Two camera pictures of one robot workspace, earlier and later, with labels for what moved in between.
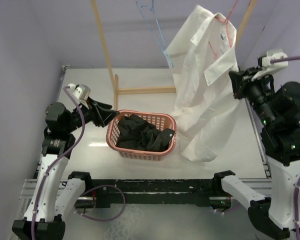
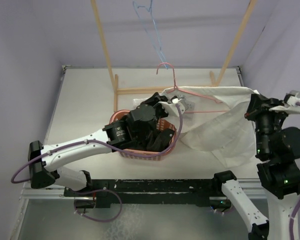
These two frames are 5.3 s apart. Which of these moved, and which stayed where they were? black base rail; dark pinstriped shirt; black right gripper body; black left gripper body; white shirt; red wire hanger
Moved: white shirt; black left gripper body; black right gripper body; red wire hanger
Stayed: black base rail; dark pinstriped shirt
